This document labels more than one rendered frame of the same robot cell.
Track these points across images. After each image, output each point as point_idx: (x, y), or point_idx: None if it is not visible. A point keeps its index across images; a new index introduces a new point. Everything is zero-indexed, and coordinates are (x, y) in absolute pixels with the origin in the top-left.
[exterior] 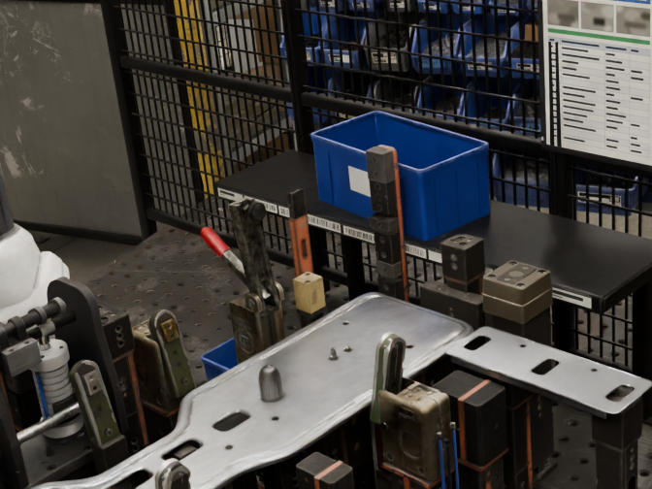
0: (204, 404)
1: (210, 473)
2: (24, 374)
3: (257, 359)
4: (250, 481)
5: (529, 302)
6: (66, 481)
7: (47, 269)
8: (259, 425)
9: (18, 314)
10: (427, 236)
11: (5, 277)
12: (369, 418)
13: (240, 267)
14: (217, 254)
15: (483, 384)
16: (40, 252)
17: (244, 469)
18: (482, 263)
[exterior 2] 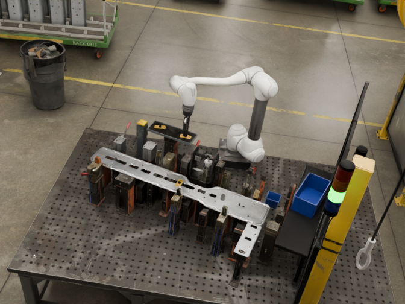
0: (216, 190)
1: (195, 196)
2: None
3: (234, 193)
4: None
5: (267, 230)
6: (187, 179)
7: (255, 151)
8: (212, 199)
9: (245, 154)
10: (291, 208)
11: (246, 146)
12: (241, 221)
13: None
14: None
15: (241, 231)
16: (260, 148)
17: (199, 201)
18: (281, 220)
